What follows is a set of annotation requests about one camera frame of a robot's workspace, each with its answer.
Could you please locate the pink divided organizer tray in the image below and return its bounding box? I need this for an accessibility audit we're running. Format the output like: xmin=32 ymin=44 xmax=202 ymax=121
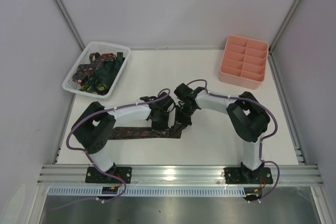
xmin=218 ymin=35 xmax=269 ymax=90

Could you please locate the aluminium mounting rail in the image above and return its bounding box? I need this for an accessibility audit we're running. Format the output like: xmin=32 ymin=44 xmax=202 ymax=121
xmin=37 ymin=164 xmax=323 ymax=187

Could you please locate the white plastic basket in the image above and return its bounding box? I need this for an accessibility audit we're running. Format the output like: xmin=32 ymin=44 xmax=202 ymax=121
xmin=62 ymin=41 xmax=131 ymax=99

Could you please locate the navy tie with red dots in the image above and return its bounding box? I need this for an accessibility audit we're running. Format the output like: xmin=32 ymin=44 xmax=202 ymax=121
xmin=72 ymin=52 xmax=117 ymax=84

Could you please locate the right aluminium corner post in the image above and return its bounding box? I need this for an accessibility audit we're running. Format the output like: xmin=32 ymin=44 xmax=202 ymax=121
xmin=269 ymin=0 xmax=302 ymax=54

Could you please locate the dark brown floral tie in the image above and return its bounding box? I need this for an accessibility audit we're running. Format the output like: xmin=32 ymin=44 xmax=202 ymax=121
xmin=109 ymin=127 xmax=182 ymax=140

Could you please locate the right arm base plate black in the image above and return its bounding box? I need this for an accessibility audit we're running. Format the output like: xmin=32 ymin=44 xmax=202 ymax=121
xmin=224 ymin=166 xmax=274 ymax=185

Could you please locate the left aluminium corner post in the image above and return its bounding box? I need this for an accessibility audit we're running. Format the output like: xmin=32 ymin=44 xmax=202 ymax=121
xmin=53 ymin=0 xmax=85 ymax=50

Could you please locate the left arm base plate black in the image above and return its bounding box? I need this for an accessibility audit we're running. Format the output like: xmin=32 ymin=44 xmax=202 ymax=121
xmin=85 ymin=166 xmax=132 ymax=184

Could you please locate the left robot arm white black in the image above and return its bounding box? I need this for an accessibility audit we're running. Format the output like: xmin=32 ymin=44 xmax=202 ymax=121
xmin=66 ymin=89 xmax=174 ymax=173

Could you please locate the white slotted cable duct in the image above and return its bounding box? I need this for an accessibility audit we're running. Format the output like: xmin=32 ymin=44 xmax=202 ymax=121
xmin=48 ymin=186 xmax=247 ymax=197

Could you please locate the dark green tie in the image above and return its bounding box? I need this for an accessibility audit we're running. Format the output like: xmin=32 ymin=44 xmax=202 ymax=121
xmin=94 ymin=52 xmax=125 ymax=95

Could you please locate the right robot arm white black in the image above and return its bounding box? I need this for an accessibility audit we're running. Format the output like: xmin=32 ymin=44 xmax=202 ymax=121
xmin=173 ymin=83 xmax=270 ymax=184

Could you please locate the aluminium corner post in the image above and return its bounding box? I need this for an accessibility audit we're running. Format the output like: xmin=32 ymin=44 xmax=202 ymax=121
xmin=53 ymin=0 xmax=85 ymax=50
xmin=269 ymin=0 xmax=302 ymax=54

